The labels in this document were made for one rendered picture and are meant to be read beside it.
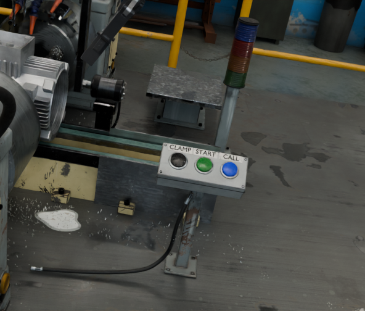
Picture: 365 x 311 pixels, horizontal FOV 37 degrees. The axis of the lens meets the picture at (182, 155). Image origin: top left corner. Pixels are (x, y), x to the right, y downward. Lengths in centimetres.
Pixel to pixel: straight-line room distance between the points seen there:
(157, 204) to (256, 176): 39
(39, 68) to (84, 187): 30
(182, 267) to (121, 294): 16
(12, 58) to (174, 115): 71
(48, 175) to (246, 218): 50
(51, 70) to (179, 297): 57
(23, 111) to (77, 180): 33
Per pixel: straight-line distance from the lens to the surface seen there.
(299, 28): 661
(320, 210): 155
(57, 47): 151
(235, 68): 155
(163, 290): 115
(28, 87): 125
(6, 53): 128
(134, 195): 133
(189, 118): 182
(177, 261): 119
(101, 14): 170
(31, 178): 137
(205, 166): 104
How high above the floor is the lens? 157
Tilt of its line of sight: 28 degrees down
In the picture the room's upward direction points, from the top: 11 degrees clockwise
